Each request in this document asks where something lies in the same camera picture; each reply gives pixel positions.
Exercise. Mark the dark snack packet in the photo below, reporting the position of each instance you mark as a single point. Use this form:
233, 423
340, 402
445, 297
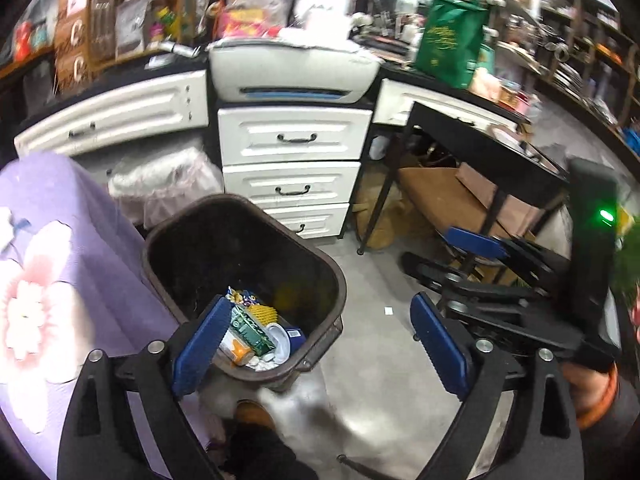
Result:
240, 297

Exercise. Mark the person's denim-clad leg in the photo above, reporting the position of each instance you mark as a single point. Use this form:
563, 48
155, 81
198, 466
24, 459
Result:
260, 452

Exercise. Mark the brown coffee box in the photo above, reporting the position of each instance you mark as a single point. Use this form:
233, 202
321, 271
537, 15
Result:
75, 72
70, 35

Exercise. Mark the teal glass jar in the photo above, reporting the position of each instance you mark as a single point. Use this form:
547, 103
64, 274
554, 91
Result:
41, 36

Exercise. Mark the brown plastic waste bin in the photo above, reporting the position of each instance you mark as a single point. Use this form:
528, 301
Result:
240, 240

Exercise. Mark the yellow orange plastic bag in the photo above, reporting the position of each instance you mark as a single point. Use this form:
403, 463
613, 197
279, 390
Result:
265, 312

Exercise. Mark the purple floral tablecloth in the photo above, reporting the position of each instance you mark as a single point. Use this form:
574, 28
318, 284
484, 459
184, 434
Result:
75, 270

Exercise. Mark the wooden desktop rack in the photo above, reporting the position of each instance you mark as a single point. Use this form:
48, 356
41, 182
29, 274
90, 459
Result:
135, 15

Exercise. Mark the white desk drawer front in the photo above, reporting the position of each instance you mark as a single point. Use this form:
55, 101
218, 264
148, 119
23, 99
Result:
440, 105

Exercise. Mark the dark display shelf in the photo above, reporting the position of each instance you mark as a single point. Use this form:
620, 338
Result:
575, 50

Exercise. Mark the red tin can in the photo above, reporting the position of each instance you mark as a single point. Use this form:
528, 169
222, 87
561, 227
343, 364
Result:
22, 40

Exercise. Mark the blue white yogurt cup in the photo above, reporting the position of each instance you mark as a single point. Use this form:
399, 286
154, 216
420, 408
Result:
279, 342

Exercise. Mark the green drink carton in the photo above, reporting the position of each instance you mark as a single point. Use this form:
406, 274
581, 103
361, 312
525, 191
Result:
250, 327

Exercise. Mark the white drawer cabinet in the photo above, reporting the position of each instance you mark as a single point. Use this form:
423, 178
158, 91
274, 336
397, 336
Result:
295, 170

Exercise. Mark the clear plastic bag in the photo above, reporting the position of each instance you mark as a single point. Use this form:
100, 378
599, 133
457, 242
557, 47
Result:
165, 185

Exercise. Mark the black chair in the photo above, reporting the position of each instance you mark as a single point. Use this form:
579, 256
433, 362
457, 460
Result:
480, 160

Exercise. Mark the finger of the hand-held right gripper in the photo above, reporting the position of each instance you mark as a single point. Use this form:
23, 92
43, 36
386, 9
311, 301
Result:
475, 244
430, 270

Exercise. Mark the orange wrapper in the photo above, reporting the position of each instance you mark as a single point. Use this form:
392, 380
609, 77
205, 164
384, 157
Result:
239, 351

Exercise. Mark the white printer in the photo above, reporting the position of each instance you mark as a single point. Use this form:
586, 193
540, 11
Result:
295, 70

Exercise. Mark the green gift bag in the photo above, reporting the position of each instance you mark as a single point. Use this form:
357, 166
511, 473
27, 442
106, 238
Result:
452, 40

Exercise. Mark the person's right hand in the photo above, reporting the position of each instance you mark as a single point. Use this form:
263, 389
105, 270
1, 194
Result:
595, 395

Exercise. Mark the white tissue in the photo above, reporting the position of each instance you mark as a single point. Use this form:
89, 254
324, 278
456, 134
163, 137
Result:
260, 364

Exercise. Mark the pink plastic bag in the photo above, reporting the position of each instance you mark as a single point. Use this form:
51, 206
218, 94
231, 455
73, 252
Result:
250, 15

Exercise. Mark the white paper scrap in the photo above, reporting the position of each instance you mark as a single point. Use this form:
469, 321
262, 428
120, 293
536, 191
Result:
388, 311

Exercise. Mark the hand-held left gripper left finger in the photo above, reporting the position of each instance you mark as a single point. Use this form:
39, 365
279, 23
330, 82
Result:
200, 350

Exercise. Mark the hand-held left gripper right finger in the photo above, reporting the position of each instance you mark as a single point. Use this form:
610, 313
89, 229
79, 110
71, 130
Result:
440, 350

